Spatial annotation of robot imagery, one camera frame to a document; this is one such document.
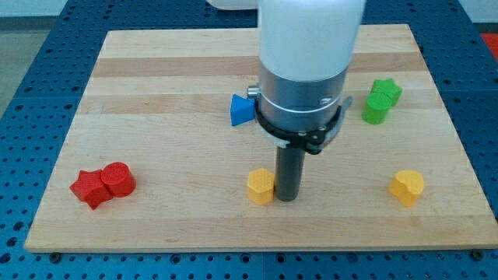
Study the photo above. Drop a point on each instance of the red cylinder block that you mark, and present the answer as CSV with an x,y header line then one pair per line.
x,y
118,179

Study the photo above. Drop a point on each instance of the yellow hexagon block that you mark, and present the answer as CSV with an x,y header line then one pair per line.
x,y
260,186

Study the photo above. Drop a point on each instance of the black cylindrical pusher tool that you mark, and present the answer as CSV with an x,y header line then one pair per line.
x,y
288,173

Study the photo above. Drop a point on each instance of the green star block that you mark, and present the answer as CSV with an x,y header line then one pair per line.
x,y
389,88

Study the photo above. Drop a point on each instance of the blue triangle block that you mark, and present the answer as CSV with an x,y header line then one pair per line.
x,y
241,110

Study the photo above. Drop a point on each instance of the red star block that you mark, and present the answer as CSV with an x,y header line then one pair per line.
x,y
90,189

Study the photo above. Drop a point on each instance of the wooden board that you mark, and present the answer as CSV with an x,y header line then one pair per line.
x,y
159,101

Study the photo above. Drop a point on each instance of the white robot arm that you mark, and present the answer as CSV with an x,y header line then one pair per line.
x,y
305,48

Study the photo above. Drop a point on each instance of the green cylinder block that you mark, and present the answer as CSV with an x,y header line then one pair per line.
x,y
376,108

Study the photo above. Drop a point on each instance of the yellow heart block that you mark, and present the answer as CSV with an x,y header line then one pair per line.
x,y
407,186

